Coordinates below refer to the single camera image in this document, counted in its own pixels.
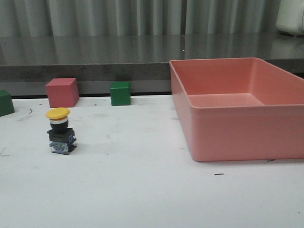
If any green cube right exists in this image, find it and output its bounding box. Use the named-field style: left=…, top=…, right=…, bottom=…
left=110, top=82, right=131, bottom=106

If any white appliance on counter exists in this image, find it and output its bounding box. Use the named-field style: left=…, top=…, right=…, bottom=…
left=275, top=0, right=304, bottom=36

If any pink cube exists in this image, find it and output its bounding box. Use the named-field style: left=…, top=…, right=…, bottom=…
left=46, top=78, right=79, bottom=108

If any grey stone counter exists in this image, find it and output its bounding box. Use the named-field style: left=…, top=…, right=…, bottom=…
left=0, top=33, right=304, bottom=98

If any green cube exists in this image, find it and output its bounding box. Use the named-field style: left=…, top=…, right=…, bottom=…
left=0, top=90, right=15, bottom=116
left=110, top=82, right=131, bottom=106

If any yellow push button switch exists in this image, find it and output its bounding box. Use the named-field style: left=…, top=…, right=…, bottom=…
left=46, top=107, right=76, bottom=155

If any pink plastic bin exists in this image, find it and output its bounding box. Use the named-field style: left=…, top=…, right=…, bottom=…
left=170, top=57, right=304, bottom=162

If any green cube left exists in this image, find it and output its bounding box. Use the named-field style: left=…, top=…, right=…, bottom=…
left=0, top=90, right=15, bottom=116

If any white curtain backdrop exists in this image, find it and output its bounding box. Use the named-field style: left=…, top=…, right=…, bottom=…
left=0, top=0, right=280, bottom=38

